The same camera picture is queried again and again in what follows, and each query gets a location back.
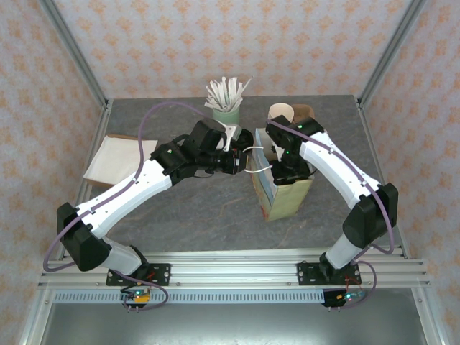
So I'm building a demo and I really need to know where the flower-print paper gift bag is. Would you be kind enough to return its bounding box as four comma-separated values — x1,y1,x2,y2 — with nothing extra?
243,127,316,223

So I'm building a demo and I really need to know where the stack of black cup lids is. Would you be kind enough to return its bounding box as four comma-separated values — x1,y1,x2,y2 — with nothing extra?
234,128,254,149

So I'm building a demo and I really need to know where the brown pulp cup carrier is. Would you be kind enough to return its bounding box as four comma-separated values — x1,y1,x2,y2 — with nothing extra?
291,103,316,124

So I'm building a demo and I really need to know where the stack of paper cups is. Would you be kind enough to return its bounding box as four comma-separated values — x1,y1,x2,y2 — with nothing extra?
267,103,295,125

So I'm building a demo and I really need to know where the stack of white napkins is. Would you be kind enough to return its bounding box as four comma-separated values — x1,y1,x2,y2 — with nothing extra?
83,136,159,188

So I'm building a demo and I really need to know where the grey metal sheet panel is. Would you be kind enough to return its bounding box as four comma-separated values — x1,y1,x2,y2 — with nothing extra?
39,301,432,345

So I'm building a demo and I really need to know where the aluminium table edge rail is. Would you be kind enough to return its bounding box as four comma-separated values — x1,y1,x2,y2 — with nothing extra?
17,98,114,345
355,96,445,345

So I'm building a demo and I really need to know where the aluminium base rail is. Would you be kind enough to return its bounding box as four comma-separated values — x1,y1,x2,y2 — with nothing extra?
37,245,432,290

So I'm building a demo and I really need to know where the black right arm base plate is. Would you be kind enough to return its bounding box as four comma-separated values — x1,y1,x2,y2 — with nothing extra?
296,261,362,287

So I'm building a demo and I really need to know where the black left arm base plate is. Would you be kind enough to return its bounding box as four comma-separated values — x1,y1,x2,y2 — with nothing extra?
106,263,172,287

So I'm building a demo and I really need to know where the grey slotted cable duct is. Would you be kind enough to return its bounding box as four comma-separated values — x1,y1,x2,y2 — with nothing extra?
53,289,326,305

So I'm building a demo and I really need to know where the aluminium upright frame post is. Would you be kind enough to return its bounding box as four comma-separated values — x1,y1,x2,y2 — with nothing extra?
356,0,431,107
37,0,111,111

